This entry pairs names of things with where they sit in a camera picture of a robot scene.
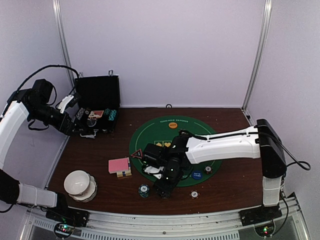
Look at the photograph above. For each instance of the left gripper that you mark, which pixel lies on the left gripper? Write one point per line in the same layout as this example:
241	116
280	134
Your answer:
65	128

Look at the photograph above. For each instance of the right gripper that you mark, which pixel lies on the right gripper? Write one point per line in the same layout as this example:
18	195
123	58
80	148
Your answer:
165	190

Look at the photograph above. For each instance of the blue small blind button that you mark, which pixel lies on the blue small blind button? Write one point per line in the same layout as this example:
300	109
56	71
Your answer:
197	175

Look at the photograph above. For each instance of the orange black poker chip stack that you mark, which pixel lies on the orange black poker chip stack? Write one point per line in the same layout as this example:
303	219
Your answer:
194	194

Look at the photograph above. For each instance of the orange chips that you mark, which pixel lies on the orange chips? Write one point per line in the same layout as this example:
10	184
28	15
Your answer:
208	170

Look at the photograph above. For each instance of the triangular all-in button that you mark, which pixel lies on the triangular all-in button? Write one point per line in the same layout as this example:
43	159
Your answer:
138	154

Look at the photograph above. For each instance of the orange dealer button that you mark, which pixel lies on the orange dealer button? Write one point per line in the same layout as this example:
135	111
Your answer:
173	125

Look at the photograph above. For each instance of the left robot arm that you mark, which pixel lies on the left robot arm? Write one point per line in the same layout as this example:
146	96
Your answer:
30	105

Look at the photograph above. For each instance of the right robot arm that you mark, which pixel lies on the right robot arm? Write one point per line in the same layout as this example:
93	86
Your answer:
254	142

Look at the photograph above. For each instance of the red cards in case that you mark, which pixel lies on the red cards in case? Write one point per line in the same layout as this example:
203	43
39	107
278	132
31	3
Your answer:
96	114

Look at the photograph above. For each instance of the green poker chip stack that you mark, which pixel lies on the green poker chip stack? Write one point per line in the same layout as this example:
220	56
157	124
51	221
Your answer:
144	190

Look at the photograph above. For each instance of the round green poker mat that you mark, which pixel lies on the round green poker mat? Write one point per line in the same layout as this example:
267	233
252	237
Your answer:
157	131

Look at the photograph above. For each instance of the black poker case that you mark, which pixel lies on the black poker case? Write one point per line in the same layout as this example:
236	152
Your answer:
98	93

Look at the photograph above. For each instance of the blue gold card box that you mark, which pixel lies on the blue gold card box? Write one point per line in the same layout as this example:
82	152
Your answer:
125	173

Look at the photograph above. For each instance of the teal chips in case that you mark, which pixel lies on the teal chips in case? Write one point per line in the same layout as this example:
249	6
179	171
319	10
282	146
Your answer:
110	114

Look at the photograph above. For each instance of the red backed card deck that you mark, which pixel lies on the red backed card deck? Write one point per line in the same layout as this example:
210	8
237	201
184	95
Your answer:
118	165

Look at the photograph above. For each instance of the white ceramic bowl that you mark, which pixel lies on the white ceramic bowl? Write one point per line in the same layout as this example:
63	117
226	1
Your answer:
76	182

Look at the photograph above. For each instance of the white scalloped plate stack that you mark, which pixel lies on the white scalloped plate stack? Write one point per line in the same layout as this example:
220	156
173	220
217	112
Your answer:
89	194

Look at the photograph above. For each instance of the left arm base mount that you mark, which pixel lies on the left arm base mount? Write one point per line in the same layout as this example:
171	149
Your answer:
73	217

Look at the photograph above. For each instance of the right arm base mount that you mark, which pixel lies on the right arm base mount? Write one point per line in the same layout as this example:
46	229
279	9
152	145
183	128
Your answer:
259	214

